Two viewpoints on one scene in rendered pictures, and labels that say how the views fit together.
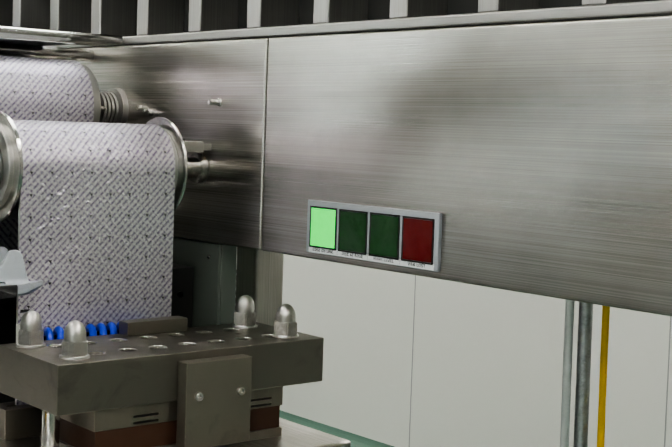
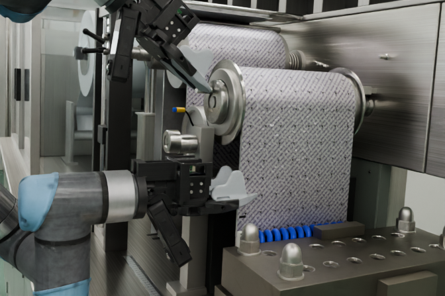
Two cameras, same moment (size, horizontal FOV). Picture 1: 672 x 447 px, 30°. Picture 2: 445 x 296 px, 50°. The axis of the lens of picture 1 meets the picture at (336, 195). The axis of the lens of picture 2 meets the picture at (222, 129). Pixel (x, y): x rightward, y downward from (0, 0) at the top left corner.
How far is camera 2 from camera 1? 0.91 m
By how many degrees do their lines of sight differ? 13
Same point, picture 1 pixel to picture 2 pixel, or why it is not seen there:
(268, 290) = (396, 190)
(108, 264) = (304, 180)
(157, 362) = (361, 281)
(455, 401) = (425, 218)
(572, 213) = not seen: outside the picture
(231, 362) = (422, 281)
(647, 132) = not seen: outside the picture
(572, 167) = not seen: outside the picture
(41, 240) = (257, 161)
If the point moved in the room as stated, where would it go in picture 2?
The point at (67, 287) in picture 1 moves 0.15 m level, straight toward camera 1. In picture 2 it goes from (274, 198) to (283, 224)
